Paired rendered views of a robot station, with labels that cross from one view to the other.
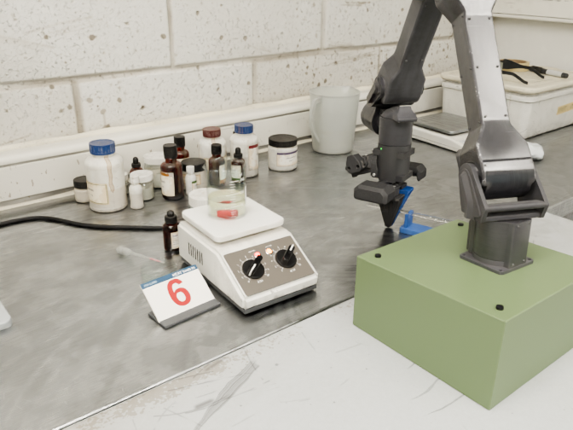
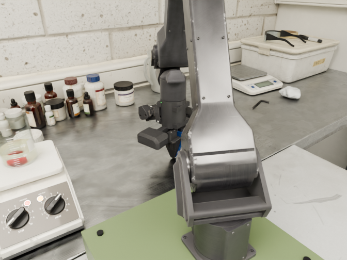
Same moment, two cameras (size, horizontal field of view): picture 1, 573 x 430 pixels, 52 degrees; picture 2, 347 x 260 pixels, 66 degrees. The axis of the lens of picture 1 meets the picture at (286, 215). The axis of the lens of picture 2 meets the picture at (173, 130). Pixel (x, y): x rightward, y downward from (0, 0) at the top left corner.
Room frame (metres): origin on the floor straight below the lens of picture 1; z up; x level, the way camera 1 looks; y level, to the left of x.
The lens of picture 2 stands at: (0.44, -0.22, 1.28)
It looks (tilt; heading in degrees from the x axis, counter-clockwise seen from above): 29 degrees down; 4
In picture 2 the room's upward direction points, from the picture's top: straight up
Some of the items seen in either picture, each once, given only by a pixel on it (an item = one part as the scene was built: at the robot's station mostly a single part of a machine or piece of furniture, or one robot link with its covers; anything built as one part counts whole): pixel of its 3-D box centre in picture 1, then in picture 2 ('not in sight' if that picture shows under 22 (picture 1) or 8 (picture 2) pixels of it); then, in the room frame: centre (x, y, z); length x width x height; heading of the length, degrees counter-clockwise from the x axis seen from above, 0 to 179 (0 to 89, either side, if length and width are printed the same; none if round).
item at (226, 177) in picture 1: (224, 190); (13, 142); (0.83, 0.09, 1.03); 0.07 x 0.06 x 0.08; 131
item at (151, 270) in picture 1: (159, 272); not in sight; (0.78, 0.19, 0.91); 0.06 x 0.06 x 0.02
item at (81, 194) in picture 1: (84, 188); not in sight; (1.10, 0.40, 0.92); 0.04 x 0.04 x 0.04
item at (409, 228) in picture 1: (429, 226); not in sight; (0.95, -0.25, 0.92); 0.10 x 0.03 x 0.04; 57
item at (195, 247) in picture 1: (241, 249); (32, 189); (0.80, 0.07, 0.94); 0.22 x 0.13 x 0.08; 36
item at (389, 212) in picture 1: (385, 211); (168, 148); (0.97, -0.18, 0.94); 0.06 x 0.04 x 0.07; 57
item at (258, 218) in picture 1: (232, 217); (24, 163); (0.83, 0.08, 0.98); 0.12 x 0.12 x 0.01; 36
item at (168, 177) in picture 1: (171, 171); (33, 109); (1.12, 0.23, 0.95); 0.04 x 0.04 x 0.11
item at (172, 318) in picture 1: (181, 294); not in sight; (0.70, 0.14, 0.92); 0.09 x 0.06 x 0.04; 132
